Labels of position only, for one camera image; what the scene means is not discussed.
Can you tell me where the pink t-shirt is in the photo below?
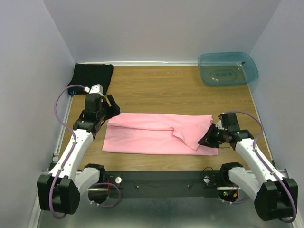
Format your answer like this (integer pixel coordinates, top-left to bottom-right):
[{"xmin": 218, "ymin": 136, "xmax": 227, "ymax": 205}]
[{"xmin": 102, "ymin": 113, "xmax": 218, "ymax": 156}]

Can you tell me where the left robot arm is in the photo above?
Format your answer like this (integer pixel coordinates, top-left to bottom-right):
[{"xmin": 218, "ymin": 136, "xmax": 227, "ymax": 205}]
[{"xmin": 37, "ymin": 93, "xmax": 120, "ymax": 219}]

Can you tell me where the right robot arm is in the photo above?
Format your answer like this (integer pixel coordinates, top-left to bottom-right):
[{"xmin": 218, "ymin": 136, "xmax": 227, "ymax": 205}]
[{"xmin": 198, "ymin": 111, "xmax": 298, "ymax": 223}]

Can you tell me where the folded black t-shirt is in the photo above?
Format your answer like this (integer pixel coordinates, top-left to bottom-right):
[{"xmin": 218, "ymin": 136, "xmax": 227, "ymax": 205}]
[{"xmin": 67, "ymin": 64, "xmax": 114, "ymax": 95}]

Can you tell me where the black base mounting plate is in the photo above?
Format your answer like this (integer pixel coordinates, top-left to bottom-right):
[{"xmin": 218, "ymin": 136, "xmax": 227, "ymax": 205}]
[{"xmin": 106, "ymin": 170, "xmax": 226, "ymax": 199}]

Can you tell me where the blue translucent plastic bin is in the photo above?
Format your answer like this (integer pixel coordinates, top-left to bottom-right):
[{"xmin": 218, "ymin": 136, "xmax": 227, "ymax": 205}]
[{"xmin": 198, "ymin": 52, "xmax": 259, "ymax": 87}]

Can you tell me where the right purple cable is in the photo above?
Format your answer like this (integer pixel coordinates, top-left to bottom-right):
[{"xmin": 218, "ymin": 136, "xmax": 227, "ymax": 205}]
[{"xmin": 223, "ymin": 111, "xmax": 299, "ymax": 223}]

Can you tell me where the purple cable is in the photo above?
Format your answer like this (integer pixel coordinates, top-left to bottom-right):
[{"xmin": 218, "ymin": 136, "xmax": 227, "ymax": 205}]
[
  {"xmin": 48, "ymin": 85, "xmax": 122, "ymax": 219},
  {"xmin": 223, "ymin": 111, "xmax": 299, "ymax": 223}
]

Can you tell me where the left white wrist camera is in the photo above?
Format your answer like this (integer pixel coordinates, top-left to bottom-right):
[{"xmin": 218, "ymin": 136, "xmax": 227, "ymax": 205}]
[{"xmin": 83, "ymin": 84, "xmax": 104, "ymax": 96}]

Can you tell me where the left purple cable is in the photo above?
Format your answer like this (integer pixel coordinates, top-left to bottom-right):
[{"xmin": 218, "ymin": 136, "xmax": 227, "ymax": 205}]
[{"xmin": 48, "ymin": 85, "xmax": 122, "ymax": 219}]

